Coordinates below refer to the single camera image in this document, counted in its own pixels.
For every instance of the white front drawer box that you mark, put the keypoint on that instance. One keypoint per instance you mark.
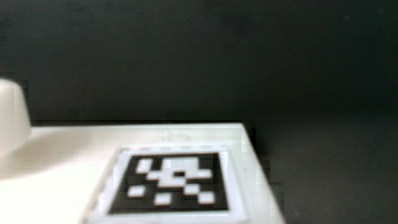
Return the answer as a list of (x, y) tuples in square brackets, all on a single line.
[(136, 174)]

